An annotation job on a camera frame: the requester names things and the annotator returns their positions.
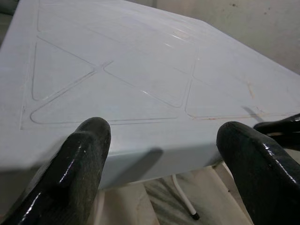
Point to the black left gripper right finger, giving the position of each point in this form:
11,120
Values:
264,182

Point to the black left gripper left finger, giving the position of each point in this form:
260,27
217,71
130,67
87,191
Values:
70,178

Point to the white metal table leg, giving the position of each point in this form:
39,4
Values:
185,199

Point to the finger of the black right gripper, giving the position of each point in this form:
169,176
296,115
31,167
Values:
288,140
281,125

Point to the white plastic table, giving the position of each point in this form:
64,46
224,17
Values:
140,70

